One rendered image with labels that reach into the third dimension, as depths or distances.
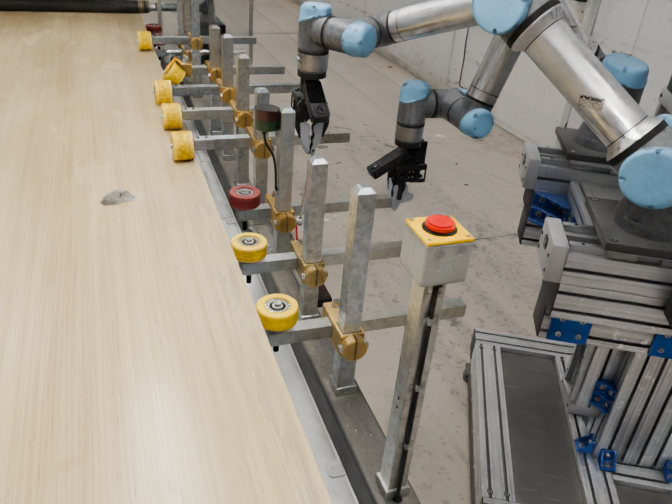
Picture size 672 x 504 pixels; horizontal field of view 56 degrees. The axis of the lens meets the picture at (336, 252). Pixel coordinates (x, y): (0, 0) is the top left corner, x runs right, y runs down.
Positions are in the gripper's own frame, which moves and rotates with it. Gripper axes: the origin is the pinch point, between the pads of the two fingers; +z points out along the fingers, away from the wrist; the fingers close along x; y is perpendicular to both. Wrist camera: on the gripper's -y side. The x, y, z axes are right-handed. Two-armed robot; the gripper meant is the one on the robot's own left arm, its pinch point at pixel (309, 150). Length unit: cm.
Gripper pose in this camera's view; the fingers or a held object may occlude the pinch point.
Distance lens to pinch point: 164.1
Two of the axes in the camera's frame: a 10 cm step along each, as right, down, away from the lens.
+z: -0.8, 8.6, 5.1
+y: -3.2, -5.0, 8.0
